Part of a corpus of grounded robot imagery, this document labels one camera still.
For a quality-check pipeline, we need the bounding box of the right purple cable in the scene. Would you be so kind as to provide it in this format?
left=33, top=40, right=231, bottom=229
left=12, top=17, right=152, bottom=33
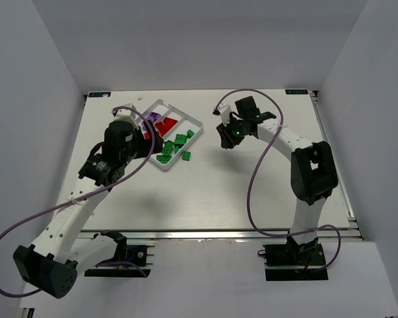
left=214, top=88, right=342, bottom=273

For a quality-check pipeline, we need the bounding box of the left blue label sticker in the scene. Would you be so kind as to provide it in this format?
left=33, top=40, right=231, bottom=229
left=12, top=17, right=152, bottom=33
left=88, top=91, right=111, bottom=98

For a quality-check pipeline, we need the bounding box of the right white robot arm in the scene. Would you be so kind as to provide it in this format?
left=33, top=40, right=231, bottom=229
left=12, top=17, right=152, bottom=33
left=213, top=96, right=338, bottom=262

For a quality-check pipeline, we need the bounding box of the purple arched lego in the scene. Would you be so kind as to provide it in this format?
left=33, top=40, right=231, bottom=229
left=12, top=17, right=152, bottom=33
left=148, top=112, right=161, bottom=121

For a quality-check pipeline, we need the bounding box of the aluminium table frame rail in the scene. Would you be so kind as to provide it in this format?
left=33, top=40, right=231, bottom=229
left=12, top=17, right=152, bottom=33
left=76, top=229, right=363, bottom=240

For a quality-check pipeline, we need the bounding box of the red lego brick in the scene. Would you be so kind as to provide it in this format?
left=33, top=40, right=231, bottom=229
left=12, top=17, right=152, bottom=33
left=163, top=117, right=178, bottom=129
left=155, top=122, right=168, bottom=137

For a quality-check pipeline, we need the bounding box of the white divided tray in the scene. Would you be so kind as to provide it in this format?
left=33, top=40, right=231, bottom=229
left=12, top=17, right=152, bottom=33
left=143, top=99, right=204, bottom=171

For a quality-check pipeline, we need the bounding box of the purple cable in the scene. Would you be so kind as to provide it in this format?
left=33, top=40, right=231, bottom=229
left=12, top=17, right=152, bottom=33
left=214, top=88, right=342, bottom=273
left=0, top=105, right=153, bottom=296

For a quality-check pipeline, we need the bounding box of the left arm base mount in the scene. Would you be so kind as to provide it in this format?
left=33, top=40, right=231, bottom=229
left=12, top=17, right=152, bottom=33
left=84, top=231, right=152, bottom=278

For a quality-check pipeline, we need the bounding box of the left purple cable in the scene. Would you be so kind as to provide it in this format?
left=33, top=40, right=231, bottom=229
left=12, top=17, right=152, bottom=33
left=0, top=105, right=153, bottom=296

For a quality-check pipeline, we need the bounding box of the green lego two-by-two brick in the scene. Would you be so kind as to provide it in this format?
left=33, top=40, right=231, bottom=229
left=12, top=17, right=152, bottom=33
left=174, top=140, right=186, bottom=147

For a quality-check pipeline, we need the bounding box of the right blue label sticker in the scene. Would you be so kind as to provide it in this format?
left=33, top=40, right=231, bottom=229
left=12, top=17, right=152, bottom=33
left=285, top=89, right=308, bottom=95

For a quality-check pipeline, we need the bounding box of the green long lego brick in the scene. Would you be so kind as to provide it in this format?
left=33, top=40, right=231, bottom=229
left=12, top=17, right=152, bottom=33
left=162, top=140, right=174, bottom=156

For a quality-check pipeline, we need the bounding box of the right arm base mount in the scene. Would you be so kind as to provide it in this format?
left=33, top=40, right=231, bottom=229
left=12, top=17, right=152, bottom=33
left=257, top=244, right=328, bottom=282

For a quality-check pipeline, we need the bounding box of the small green lego in tray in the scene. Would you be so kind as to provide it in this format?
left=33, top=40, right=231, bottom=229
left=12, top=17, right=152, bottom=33
left=186, top=130, right=194, bottom=138

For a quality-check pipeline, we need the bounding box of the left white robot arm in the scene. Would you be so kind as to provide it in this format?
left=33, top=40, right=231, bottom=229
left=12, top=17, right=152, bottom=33
left=13, top=121, right=164, bottom=299

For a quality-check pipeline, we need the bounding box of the blue label sticker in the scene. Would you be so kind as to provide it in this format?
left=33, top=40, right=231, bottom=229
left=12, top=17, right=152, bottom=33
left=88, top=91, right=111, bottom=98
left=285, top=89, right=308, bottom=95

